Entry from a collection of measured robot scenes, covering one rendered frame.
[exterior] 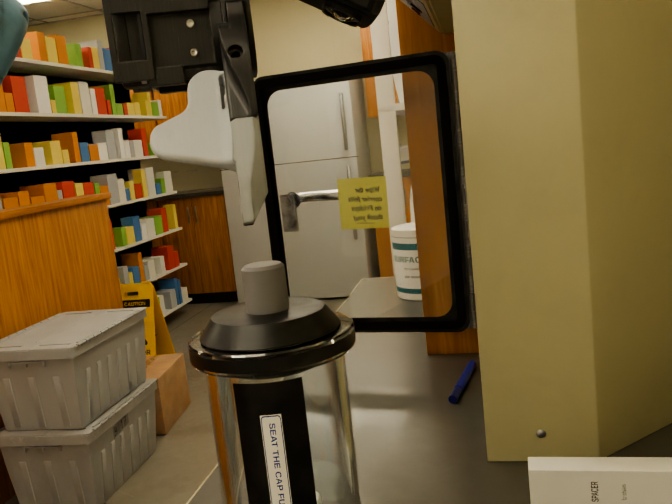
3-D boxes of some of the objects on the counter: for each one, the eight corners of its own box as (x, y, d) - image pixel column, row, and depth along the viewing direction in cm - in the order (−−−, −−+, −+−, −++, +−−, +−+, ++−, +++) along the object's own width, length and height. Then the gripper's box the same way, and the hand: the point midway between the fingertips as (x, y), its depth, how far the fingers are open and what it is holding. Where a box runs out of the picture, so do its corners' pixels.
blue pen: (476, 367, 103) (476, 360, 103) (457, 404, 90) (456, 395, 90) (468, 367, 104) (468, 360, 103) (448, 403, 91) (448, 395, 91)
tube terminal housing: (669, 355, 100) (646, -247, 88) (754, 460, 68) (737, -453, 57) (486, 362, 105) (442, -205, 93) (487, 462, 74) (421, -371, 62)
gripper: (122, -61, 51) (163, 212, 55) (48, -188, 32) (119, 247, 35) (242, -71, 52) (276, 199, 55) (240, -200, 33) (293, 225, 36)
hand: (260, 214), depth 46 cm, fingers open, 14 cm apart
